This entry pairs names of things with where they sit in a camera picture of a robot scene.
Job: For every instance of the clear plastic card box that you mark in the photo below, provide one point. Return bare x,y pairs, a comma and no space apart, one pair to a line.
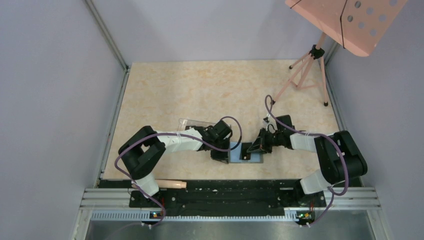
185,124

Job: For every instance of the pink music stand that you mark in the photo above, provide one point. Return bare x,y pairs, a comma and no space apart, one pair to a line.
357,25

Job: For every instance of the beige cylindrical handle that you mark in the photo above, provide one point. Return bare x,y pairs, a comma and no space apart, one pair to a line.
171,184

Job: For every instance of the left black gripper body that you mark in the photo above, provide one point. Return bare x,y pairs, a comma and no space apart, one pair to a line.
219,155

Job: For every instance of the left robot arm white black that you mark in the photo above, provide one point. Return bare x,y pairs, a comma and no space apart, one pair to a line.
141,153

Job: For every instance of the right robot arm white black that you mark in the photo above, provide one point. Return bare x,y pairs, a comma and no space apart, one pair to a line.
338,155

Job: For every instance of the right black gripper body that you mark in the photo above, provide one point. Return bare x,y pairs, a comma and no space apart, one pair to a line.
269,140

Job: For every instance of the grey card holder wallet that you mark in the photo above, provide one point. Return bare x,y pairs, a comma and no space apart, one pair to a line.
245,154

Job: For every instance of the black VIP card front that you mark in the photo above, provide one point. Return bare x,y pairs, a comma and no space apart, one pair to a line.
245,155

